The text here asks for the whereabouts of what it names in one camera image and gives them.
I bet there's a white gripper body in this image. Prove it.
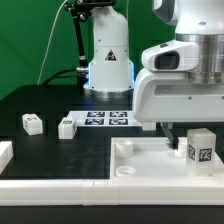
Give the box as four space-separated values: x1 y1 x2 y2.
132 40 224 123

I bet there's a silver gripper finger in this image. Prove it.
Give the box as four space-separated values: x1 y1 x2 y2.
161 122 178 149

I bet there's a white square tabletop part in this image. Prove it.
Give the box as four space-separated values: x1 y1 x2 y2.
109 136 224 181

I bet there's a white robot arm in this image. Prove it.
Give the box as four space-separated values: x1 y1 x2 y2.
84 0 224 130

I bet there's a white left fence piece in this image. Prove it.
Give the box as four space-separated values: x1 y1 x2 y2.
0 141 13 174

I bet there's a white front fence rail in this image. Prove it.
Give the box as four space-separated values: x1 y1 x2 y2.
0 178 224 206

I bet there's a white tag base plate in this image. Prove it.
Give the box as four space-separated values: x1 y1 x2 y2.
67 110 140 127

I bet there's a black thick cable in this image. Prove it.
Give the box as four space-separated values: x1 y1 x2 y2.
42 67 88 87

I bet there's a white thin cable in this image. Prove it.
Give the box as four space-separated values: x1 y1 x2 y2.
37 0 69 85

